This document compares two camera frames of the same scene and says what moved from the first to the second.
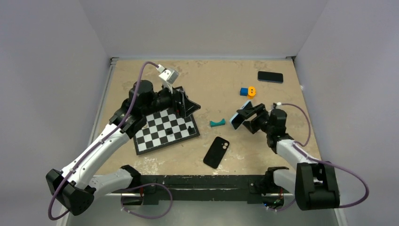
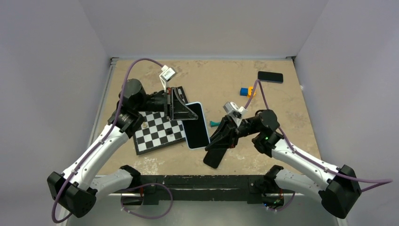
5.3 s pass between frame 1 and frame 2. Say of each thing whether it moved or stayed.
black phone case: stayed
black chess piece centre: stayed
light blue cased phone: moved
